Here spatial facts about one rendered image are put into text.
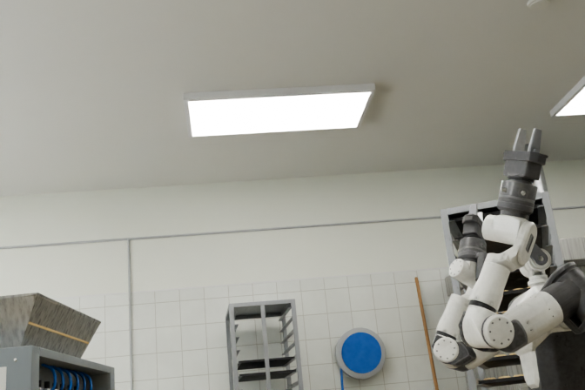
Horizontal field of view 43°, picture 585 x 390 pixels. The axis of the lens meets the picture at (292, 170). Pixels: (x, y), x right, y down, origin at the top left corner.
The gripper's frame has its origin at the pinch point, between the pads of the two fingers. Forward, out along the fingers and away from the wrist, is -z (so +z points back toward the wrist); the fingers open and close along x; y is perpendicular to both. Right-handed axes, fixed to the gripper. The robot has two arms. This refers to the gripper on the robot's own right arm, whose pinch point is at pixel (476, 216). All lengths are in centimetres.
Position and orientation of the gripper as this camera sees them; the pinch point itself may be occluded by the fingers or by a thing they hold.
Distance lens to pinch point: 260.2
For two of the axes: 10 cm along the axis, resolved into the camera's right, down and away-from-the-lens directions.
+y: -8.3, 1.4, 5.5
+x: -5.1, -5.8, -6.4
